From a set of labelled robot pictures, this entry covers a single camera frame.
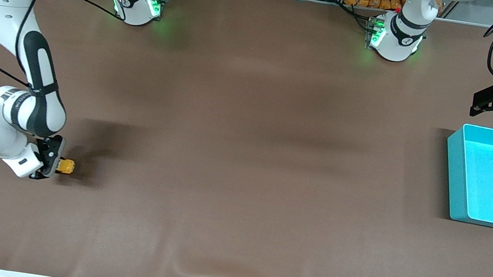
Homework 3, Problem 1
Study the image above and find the yellow beetle toy car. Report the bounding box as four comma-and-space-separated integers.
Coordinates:
56, 158, 76, 176

